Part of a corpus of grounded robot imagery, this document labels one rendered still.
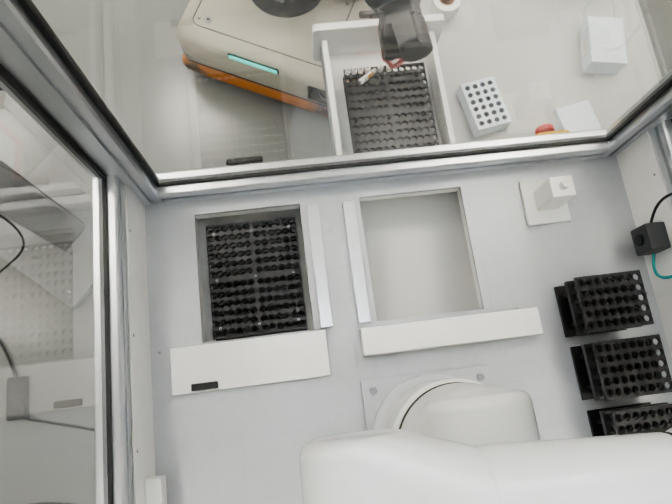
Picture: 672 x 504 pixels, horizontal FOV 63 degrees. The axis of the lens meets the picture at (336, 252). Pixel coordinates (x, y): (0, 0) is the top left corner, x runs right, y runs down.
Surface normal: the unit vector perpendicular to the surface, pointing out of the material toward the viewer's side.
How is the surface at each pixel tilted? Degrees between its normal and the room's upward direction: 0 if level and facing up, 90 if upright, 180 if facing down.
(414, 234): 0
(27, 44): 90
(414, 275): 0
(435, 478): 16
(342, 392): 0
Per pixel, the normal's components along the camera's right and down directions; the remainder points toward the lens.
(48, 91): 0.12, 0.96
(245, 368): 0.04, -0.25
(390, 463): 0.00, -0.51
